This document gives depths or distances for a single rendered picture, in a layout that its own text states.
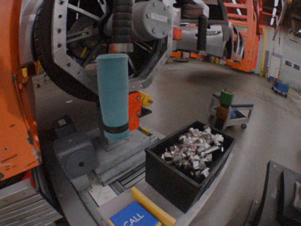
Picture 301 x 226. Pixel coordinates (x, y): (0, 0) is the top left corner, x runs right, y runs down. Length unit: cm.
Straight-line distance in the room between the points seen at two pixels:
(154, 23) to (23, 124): 41
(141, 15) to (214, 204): 96
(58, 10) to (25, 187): 57
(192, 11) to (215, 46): 256
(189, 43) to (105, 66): 280
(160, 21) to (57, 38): 30
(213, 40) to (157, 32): 267
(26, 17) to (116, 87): 68
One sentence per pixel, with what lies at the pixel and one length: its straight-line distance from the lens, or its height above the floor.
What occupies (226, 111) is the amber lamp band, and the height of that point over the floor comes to 60.
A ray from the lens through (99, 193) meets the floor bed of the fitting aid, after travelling 81.
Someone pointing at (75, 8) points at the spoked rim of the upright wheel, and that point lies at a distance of 58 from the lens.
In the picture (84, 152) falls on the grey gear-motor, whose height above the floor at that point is 37.
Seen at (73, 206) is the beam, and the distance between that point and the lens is 75.
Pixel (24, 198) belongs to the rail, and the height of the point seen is 34.
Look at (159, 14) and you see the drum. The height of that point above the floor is 87.
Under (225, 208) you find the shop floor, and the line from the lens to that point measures 93.
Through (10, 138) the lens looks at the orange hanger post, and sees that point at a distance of 35.
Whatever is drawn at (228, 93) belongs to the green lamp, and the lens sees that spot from 42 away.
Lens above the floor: 76
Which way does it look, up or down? 27 degrees down
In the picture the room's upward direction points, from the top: 2 degrees clockwise
